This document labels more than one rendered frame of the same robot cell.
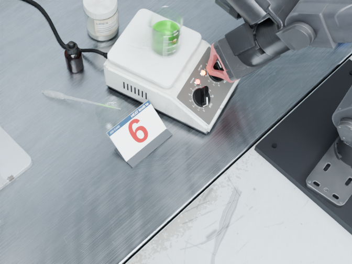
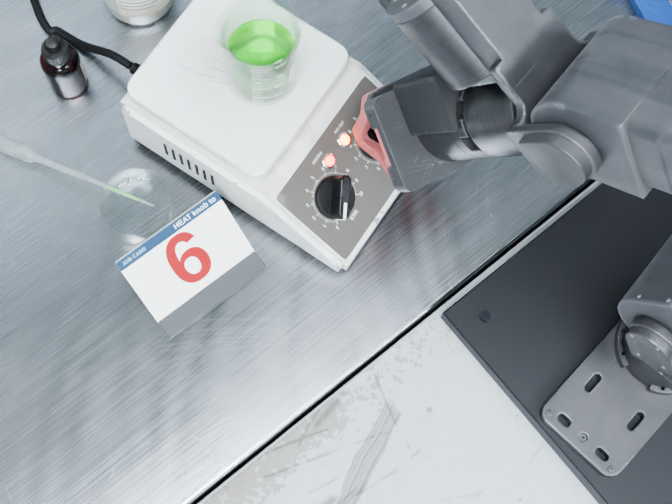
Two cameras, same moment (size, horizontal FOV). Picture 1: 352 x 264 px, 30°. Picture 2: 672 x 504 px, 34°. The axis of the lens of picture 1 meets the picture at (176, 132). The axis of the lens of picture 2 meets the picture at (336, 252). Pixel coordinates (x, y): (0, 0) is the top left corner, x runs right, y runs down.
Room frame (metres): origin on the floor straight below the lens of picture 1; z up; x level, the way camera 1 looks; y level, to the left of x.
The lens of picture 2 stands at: (0.31, -0.04, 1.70)
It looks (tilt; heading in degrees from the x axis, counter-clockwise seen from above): 74 degrees down; 359
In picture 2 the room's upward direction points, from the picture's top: 11 degrees clockwise
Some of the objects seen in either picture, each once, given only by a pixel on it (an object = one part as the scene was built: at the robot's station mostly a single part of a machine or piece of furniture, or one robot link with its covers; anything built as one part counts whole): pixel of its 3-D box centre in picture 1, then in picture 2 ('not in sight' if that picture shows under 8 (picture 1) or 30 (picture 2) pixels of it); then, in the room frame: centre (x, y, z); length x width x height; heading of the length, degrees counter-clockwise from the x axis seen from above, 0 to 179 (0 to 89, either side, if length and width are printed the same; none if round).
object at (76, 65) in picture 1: (73, 54); (60, 62); (0.64, 0.19, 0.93); 0.03 x 0.03 x 0.07
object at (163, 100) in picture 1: (167, 68); (269, 116); (0.62, 0.02, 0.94); 0.22 x 0.13 x 0.08; 66
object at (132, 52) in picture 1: (154, 47); (239, 73); (0.63, 0.05, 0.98); 0.12 x 0.12 x 0.01; 66
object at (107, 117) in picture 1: (112, 113); (137, 206); (0.54, 0.11, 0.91); 0.06 x 0.06 x 0.02
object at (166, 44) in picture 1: (163, 33); (257, 52); (0.63, 0.03, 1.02); 0.06 x 0.05 x 0.08; 107
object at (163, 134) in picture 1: (140, 133); (192, 264); (0.50, 0.06, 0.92); 0.09 x 0.06 x 0.04; 138
